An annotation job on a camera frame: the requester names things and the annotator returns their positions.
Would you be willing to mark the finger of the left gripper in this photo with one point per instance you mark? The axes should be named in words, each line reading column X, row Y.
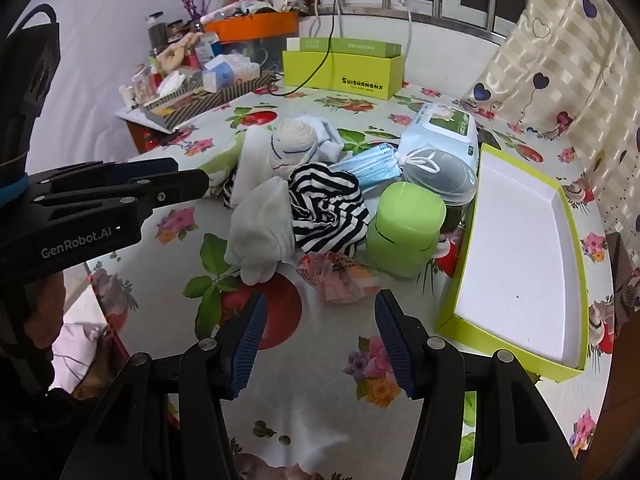
column 162, row 187
column 112, row 170

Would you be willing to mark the long white sock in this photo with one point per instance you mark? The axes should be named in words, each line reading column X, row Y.
column 254, row 166

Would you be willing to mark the black smartphone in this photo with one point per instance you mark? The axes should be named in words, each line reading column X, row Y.
column 486, row 137

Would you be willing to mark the wet wipes pack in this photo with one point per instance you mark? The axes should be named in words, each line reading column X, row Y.
column 442, row 128

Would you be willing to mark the beige sock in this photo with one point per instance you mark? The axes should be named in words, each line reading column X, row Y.
column 293, row 144

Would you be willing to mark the green Shishangnx box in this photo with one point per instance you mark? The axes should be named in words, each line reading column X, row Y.
column 362, row 67

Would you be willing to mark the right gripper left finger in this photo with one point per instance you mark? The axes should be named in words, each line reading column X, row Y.
column 216, row 369

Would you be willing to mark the black white striped sock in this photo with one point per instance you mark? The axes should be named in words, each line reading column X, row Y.
column 328, row 211

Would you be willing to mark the heart pattern curtain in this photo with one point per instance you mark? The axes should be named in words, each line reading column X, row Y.
column 570, row 68

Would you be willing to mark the green rabbit towel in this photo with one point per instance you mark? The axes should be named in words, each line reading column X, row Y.
column 222, row 164

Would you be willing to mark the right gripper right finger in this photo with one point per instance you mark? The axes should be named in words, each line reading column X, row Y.
column 431, row 371

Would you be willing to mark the clear lidded dark container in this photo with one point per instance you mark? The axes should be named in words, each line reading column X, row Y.
column 444, row 175

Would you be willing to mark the person's left hand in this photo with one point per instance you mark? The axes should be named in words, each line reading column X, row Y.
column 45, row 323

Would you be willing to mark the green plastic jar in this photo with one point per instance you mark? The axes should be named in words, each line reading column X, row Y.
column 404, row 232

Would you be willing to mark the blue white tissue pack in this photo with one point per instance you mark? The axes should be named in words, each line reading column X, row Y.
column 228, row 69

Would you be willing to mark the striped cardboard tray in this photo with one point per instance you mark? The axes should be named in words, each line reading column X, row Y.
column 184, row 104

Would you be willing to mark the snack packet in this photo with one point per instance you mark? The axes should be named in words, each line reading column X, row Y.
column 337, row 278

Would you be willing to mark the orange box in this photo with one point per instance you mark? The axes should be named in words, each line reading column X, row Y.
column 255, row 26

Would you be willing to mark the blue face masks bundle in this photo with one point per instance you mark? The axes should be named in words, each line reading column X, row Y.
column 372, row 167

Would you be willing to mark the white cloth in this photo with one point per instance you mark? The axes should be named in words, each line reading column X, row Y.
column 261, row 232

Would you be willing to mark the lime green tray box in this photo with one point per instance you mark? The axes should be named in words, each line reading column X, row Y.
column 520, row 283

